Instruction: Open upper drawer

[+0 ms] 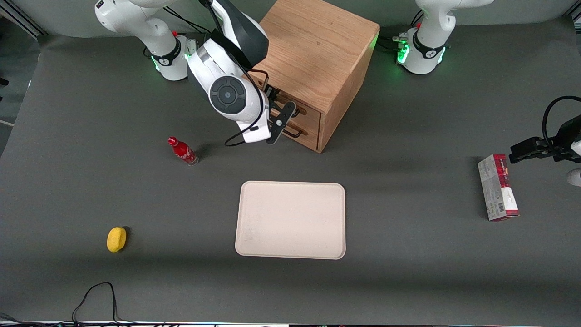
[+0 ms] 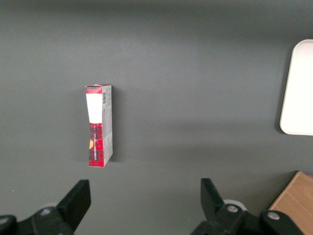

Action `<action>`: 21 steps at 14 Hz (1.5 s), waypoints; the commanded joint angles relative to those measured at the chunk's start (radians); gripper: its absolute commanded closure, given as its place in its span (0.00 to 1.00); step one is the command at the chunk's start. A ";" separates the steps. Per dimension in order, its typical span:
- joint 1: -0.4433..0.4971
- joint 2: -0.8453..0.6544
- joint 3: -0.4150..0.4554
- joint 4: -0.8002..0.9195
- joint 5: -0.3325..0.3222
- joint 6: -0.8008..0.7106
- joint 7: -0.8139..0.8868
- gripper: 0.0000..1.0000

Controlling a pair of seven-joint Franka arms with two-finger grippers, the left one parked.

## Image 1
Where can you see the aluminium frame rail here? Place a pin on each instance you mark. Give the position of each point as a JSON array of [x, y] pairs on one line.
[[20, 20]]

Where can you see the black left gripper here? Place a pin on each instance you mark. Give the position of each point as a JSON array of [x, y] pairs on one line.
[[564, 138]]

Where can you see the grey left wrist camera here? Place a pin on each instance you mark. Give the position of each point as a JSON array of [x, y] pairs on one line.
[[574, 178]]

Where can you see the wooden drawer cabinet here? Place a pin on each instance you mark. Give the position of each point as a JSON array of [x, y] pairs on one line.
[[317, 41]]

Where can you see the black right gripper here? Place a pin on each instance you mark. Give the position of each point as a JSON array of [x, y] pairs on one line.
[[271, 94]]

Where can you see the red cola bottle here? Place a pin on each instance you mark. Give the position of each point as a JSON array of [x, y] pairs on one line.
[[184, 152]]

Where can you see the beige rectangular tray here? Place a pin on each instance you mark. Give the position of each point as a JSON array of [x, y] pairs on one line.
[[290, 220]]

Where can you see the grey table mat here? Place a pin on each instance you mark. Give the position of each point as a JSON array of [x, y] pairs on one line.
[[408, 281]]

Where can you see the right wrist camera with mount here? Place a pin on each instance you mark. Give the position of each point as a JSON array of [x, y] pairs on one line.
[[279, 125]]

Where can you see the yellow lemon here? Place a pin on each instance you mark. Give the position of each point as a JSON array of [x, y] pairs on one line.
[[116, 239]]

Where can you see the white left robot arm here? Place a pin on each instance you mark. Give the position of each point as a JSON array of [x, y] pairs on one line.
[[431, 27]]

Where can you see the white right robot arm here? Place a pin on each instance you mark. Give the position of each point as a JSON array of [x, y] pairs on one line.
[[227, 95]]

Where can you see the red and grey carton box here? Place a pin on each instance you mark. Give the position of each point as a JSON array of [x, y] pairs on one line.
[[494, 190]]

